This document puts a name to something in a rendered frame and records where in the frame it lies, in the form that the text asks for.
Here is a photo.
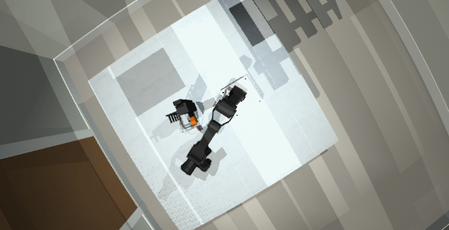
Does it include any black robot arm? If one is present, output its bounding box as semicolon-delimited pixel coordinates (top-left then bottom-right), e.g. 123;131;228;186
181;85;247;176

